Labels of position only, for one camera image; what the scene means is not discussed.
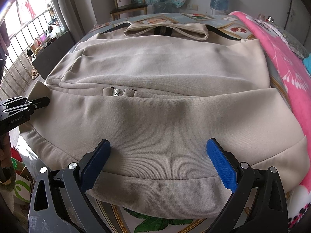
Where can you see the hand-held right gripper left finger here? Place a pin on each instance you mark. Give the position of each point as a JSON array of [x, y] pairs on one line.
[[94, 167]]

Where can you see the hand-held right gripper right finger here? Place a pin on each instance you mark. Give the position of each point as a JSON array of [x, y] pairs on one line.
[[223, 167]]

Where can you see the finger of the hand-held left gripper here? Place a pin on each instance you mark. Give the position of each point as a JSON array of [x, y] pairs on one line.
[[17, 101], [36, 104]]

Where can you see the cream zip jacket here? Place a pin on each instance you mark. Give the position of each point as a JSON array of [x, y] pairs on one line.
[[158, 126]]

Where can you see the person's left forearm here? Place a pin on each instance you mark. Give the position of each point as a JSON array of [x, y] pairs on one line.
[[7, 187]]

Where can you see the person's left hand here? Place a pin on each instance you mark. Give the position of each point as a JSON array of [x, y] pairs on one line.
[[6, 150]]

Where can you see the beige slipper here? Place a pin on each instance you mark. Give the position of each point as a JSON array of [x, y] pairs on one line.
[[34, 74]]

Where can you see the green and white bag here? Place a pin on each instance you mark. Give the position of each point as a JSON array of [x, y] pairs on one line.
[[21, 187]]

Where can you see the pile of windowsill clutter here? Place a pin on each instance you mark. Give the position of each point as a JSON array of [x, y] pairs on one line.
[[52, 29]]

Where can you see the patterned tablecloth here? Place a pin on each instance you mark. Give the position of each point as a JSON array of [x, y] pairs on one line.
[[155, 223]]

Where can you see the red hanging garment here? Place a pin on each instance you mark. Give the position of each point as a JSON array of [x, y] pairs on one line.
[[30, 6]]

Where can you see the pink floral blanket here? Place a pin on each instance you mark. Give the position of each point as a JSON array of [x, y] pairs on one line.
[[286, 60]]

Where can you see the wooden chair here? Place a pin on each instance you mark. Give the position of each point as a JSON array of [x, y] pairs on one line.
[[128, 8]]

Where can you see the blue cartoon pillow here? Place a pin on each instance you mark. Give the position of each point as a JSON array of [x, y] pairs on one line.
[[308, 64]]

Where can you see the grey lace-edged cushion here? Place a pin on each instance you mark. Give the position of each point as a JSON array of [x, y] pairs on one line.
[[291, 41]]

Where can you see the white water dispenser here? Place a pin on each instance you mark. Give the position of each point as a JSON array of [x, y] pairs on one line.
[[216, 12]]

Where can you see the translucent plastic bag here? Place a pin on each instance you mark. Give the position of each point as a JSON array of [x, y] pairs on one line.
[[167, 7]]

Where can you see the wall socket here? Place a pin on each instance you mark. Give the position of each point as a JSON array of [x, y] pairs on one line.
[[192, 7]]

